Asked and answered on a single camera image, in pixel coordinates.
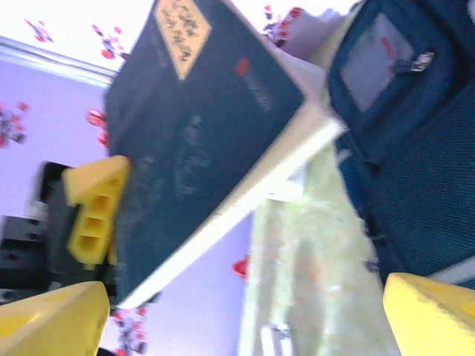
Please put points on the dark blue book yellow label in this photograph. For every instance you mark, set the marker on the dark blue book yellow label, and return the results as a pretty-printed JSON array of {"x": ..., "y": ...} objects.
[{"x": 208, "y": 111}]

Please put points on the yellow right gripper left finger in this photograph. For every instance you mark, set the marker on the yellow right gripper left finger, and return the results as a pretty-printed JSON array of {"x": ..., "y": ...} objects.
[{"x": 48, "y": 326}]

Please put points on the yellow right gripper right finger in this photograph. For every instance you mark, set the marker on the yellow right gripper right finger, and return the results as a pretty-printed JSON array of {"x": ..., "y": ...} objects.
[{"x": 438, "y": 319}]

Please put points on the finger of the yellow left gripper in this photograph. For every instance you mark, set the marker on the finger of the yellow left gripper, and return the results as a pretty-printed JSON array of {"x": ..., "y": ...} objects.
[{"x": 100, "y": 185}]

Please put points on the aluminium frame post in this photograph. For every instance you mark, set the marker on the aluminium frame post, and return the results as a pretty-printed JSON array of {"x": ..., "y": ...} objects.
[{"x": 55, "y": 61}]

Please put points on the navy blue backpack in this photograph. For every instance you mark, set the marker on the navy blue backpack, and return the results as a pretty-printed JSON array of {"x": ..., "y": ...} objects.
[{"x": 419, "y": 185}]

